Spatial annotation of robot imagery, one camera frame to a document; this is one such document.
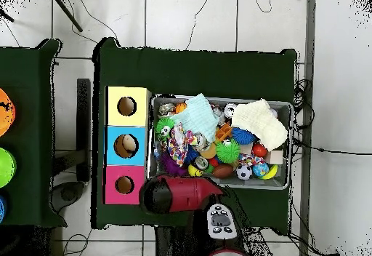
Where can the colourful dotted cloth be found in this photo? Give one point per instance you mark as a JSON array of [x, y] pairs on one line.
[[178, 144]]

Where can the purple spiky ball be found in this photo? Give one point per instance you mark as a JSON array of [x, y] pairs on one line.
[[171, 167]]

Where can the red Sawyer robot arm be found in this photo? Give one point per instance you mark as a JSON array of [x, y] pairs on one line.
[[186, 193]]

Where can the wooden box with three holes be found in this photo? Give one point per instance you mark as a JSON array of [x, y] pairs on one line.
[[139, 99]]

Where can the clear mesh bin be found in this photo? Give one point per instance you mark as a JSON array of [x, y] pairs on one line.
[[255, 182]]

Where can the mint knitted cloth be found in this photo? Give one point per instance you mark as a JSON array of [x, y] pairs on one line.
[[197, 119]]

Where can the silver drink can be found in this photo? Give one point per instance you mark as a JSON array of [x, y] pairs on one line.
[[202, 142]]

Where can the green spiky googly-eyed ball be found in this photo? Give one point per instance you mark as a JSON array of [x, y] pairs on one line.
[[161, 125], [229, 152]]

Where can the small brown football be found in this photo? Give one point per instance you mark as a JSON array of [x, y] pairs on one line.
[[222, 171]]

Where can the blue spiky ball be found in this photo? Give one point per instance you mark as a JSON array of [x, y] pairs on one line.
[[241, 136]]

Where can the small soccer ball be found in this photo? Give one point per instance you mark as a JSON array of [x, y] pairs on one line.
[[243, 172]]

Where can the cream knitted cloth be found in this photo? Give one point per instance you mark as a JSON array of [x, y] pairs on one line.
[[261, 122]]

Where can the black upright stand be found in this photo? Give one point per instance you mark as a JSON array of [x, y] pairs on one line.
[[83, 107]]

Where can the grey round stand base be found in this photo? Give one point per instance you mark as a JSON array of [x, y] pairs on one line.
[[68, 193]]

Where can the black tripod leg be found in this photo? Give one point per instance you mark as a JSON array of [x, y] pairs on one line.
[[68, 13], [7, 17]]

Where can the dark green side tablecloth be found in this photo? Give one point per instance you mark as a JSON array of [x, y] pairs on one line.
[[29, 64]]

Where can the orange bowl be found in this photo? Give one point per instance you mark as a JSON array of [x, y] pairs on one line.
[[5, 112]]

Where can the green bowl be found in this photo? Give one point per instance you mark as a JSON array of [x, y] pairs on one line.
[[6, 167]]

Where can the blue bowl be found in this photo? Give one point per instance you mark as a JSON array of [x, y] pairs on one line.
[[2, 209]]

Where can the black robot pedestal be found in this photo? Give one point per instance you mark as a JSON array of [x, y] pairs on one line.
[[174, 243]]

